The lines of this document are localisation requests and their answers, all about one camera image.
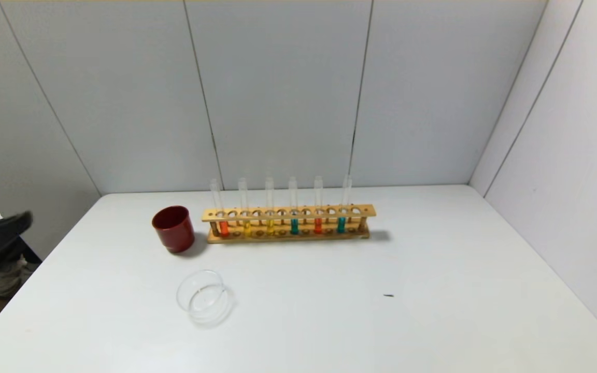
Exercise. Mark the test tube with yellow pigment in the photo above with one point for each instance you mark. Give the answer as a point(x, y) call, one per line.
point(270, 227)
point(247, 228)

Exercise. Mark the test tube with red pigment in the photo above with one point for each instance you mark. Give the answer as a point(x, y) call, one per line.
point(223, 228)
point(318, 226)

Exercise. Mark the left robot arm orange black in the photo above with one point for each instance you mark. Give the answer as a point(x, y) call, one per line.
point(3, 228)

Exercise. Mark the wooden test tube rack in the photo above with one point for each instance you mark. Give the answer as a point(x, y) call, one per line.
point(288, 212)

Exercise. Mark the test tube with teal pigment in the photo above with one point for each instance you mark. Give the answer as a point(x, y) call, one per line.
point(294, 226)
point(341, 225)

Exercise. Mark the dark red cup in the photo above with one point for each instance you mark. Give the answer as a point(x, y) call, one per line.
point(174, 233)

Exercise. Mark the clear glass beaker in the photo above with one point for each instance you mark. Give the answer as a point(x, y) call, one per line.
point(205, 305)

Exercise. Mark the white shoe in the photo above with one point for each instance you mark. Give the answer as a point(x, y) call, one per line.
point(13, 277)

